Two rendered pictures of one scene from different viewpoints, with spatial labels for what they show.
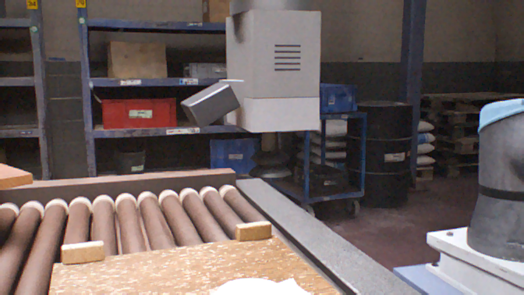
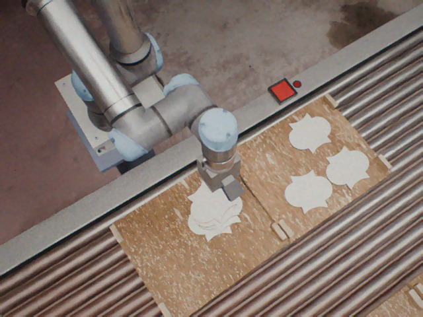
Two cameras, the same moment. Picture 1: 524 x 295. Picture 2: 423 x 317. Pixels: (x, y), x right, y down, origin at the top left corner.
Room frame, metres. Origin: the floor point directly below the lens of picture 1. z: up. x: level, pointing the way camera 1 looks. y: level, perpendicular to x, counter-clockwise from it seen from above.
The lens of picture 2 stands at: (0.55, 0.36, 2.13)
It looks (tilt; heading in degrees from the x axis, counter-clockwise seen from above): 69 degrees down; 252
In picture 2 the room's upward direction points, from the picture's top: 3 degrees clockwise
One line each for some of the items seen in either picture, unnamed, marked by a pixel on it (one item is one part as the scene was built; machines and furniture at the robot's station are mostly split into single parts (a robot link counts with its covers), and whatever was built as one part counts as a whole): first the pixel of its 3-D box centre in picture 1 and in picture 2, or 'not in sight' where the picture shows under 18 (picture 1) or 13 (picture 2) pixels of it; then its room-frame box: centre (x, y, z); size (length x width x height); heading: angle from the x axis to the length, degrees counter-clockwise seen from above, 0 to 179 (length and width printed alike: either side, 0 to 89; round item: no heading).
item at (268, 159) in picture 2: not in sight; (308, 164); (0.15, -0.06, 0.93); 0.41 x 0.35 x 0.02; 19
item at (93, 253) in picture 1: (83, 253); (166, 312); (0.68, 0.27, 0.95); 0.06 x 0.02 x 0.03; 110
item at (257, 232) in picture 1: (253, 231); (117, 234); (0.77, 0.02, 0.95); 0.06 x 0.02 x 0.03; 110
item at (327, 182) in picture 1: (320, 177); not in sight; (3.91, -0.47, 0.30); 0.40 x 0.30 x 0.14; 25
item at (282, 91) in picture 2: not in sight; (282, 91); (0.14, -0.34, 0.92); 0.06 x 0.06 x 0.01; 18
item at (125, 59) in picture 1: (136, 61); not in sight; (4.61, 1.20, 1.26); 0.49 x 0.38 x 0.34; 114
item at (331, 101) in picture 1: (320, 97); not in sight; (3.92, -0.45, 0.96); 0.50 x 0.38 x 0.21; 33
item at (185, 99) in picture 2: not in sight; (184, 105); (0.51, -0.09, 1.38); 0.11 x 0.11 x 0.08; 21
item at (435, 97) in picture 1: (475, 132); not in sight; (5.65, -2.47, 0.44); 1.31 x 1.00 x 0.87; 108
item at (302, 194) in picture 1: (312, 158); not in sight; (3.95, -0.40, 0.46); 0.79 x 0.62 x 0.91; 18
